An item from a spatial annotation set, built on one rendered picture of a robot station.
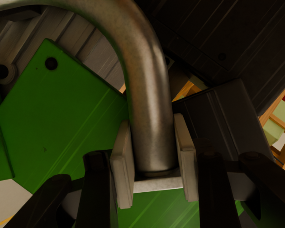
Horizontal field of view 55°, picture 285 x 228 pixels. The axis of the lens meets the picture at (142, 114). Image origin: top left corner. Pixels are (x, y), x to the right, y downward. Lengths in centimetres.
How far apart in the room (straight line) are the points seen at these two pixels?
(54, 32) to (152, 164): 14
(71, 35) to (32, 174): 12
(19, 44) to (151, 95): 13
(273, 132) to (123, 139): 336
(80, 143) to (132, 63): 9
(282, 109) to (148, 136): 363
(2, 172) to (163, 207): 14
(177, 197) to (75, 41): 15
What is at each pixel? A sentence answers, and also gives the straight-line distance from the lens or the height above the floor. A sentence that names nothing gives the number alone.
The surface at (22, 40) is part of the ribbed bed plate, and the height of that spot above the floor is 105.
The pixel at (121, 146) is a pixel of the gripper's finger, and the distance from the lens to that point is 15.
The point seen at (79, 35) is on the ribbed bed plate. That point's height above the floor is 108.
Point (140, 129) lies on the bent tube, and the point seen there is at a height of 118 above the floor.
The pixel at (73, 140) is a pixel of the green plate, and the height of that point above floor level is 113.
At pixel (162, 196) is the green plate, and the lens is 24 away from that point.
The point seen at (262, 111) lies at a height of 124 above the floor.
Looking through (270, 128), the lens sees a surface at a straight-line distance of 351.
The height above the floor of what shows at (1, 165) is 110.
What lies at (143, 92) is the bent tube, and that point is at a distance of 17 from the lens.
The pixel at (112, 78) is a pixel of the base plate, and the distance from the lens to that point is 83.
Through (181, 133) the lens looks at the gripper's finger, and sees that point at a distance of 16.
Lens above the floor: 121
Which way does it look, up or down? 13 degrees down
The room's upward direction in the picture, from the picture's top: 130 degrees clockwise
